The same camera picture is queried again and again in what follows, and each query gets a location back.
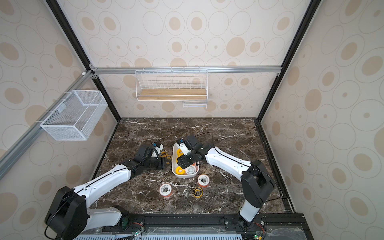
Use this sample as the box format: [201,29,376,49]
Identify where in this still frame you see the orange white tape roll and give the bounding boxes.
[198,175,210,188]
[185,165,197,175]
[159,183,172,198]

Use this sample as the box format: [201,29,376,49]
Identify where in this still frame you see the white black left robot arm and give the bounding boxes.
[45,142,166,240]

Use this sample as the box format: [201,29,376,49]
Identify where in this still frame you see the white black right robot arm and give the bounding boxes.
[175,135,276,223]

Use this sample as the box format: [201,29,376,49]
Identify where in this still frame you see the white plastic storage box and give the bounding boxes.
[172,144,200,179]

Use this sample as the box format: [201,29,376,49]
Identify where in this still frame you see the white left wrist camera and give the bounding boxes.
[151,143,164,159]

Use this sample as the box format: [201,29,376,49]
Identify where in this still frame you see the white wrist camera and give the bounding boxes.
[151,143,164,159]
[177,139,191,156]

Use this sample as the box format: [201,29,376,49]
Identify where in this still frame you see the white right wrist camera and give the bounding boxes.
[177,139,191,156]

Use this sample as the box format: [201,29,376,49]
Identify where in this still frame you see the white wire shelf wooden board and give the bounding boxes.
[135,72,209,107]

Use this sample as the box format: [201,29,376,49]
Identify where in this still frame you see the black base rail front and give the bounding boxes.
[83,213,313,240]

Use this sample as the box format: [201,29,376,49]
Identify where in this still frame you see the white wire mesh basket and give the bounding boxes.
[41,90,108,141]

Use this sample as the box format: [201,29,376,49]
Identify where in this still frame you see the aluminium rail back wall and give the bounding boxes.
[92,66,282,75]

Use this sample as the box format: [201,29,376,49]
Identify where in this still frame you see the aluminium rail wall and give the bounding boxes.
[1,70,92,179]
[92,66,282,75]

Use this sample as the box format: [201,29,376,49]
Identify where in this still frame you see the aluminium rail left wall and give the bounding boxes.
[1,70,92,179]

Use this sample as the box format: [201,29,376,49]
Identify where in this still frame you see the black corner frame post left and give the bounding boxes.
[45,0,121,123]

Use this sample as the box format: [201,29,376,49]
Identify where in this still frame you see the black corner frame post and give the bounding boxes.
[45,0,121,123]
[257,0,322,122]

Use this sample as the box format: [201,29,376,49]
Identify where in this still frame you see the black corner frame post right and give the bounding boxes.
[257,0,322,122]

